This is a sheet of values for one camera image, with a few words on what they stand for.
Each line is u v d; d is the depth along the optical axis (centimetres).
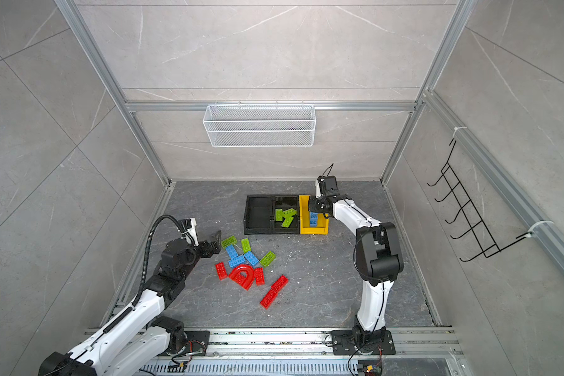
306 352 73
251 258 91
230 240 95
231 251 93
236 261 90
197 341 73
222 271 88
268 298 82
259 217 114
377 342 67
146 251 56
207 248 73
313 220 101
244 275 88
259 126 101
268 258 91
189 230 70
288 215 104
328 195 76
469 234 68
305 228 98
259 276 86
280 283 86
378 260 51
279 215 104
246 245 96
